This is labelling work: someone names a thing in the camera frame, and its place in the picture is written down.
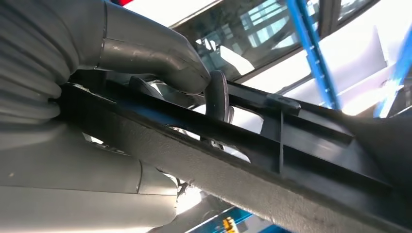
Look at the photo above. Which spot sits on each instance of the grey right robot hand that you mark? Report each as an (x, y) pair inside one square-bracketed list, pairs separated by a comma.
[(64, 193)]

